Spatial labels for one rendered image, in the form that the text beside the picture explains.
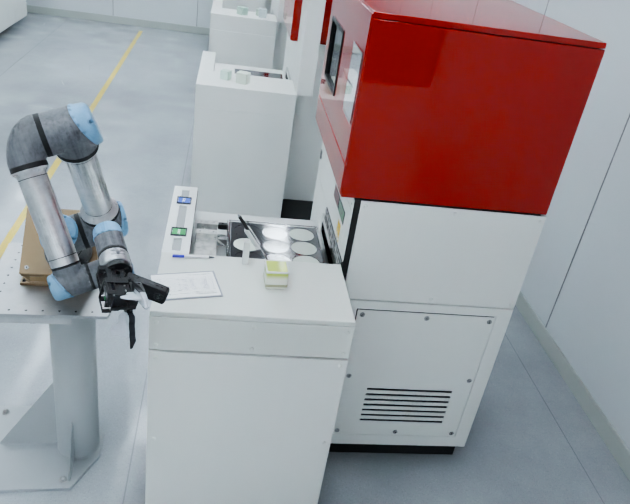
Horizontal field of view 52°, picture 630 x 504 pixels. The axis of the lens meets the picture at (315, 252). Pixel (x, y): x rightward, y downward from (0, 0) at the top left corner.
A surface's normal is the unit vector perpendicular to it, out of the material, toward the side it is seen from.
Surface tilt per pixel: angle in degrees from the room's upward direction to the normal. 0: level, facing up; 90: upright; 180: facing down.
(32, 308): 0
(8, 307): 0
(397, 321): 90
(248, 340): 90
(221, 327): 90
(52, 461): 0
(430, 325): 90
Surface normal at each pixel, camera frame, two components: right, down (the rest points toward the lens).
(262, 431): 0.11, 0.50
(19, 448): 0.15, -0.86
